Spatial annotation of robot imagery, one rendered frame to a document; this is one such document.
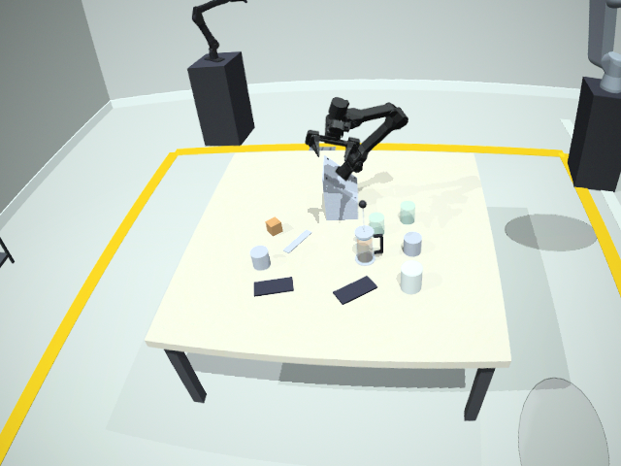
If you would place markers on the tan cube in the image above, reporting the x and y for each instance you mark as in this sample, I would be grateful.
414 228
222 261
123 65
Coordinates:
273 226

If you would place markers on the glass french press with black knob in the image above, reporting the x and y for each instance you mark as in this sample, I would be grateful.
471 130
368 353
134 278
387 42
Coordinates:
364 242

